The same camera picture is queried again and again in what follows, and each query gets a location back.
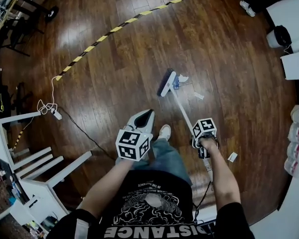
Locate blue packet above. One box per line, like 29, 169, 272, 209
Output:
171, 74, 181, 90

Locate white bin with black liner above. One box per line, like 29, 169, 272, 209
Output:
266, 25, 293, 49

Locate person's right forearm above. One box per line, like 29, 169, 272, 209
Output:
200, 138, 241, 213

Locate person's black printed t-shirt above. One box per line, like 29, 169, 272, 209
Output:
46, 169, 255, 239

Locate wooden top desk black legs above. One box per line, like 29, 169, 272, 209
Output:
0, 0, 25, 42

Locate tangled white cable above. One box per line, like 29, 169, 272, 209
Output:
36, 76, 59, 116

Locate long black cable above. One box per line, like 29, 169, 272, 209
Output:
57, 106, 118, 161

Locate person's white right shoe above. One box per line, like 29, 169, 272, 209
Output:
158, 124, 171, 141

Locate white frame table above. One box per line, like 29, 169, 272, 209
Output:
0, 111, 65, 180

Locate person's left forearm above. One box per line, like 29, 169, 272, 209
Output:
81, 158, 140, 220

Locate white curved desk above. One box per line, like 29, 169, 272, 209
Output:
8, 150, 93, 234

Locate person's blue jeans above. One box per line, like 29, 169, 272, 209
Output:
114, 137, 193, 188

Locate long yellow black cable cover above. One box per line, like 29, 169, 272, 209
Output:
54, 0, 197, 82

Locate white broom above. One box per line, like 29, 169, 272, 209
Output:
156, 68, 215, 183

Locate white power strip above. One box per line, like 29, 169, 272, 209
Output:
51, 108, 63, 120

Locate black pole stand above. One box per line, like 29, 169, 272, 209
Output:
3, 0, 59, 22

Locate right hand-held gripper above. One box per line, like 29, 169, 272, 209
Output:
191, 118, 219, 159

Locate white water dispenser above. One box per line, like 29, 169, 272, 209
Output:
280, 51, 299, 81

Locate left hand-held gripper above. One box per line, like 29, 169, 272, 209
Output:
115, 109, 156, 162

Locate short yellow black cable cover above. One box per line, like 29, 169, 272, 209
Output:
11, 130, 24, 151

